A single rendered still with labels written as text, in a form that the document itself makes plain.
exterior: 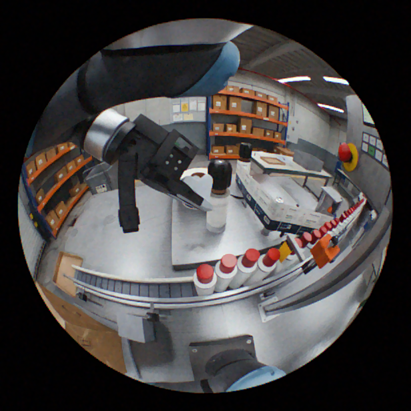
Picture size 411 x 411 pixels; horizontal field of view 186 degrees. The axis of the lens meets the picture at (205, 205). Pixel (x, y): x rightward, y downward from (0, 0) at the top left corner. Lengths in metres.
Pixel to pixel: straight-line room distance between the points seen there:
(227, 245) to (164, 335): 0.44
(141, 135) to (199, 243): 0.44
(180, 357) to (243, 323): 0.26
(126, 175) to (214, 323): 0.47
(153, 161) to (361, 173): 0.32
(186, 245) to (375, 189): 0.58
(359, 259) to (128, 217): 0.35
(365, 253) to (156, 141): 0.35
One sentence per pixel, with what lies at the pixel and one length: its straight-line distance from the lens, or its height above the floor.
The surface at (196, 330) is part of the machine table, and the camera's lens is 0.49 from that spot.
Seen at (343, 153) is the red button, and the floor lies 1.32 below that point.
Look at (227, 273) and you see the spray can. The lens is 0.28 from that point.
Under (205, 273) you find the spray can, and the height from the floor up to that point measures 1.08.
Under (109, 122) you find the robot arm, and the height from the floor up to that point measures 1.33.
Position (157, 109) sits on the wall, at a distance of 4.75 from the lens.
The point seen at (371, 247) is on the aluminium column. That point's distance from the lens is 0.23.
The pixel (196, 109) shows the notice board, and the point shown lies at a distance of 4.48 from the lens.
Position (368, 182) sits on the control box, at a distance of 0.24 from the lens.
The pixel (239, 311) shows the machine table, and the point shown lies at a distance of 0.50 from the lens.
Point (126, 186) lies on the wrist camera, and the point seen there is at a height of 1.24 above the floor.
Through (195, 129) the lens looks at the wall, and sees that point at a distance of 4.60.
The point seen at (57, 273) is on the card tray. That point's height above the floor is 0.84.
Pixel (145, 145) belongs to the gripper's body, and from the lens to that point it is 0.20.
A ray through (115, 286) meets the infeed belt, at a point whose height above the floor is 0.88.
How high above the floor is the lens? 1.31
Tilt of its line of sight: 39 degrees down
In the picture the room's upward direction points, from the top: straight up
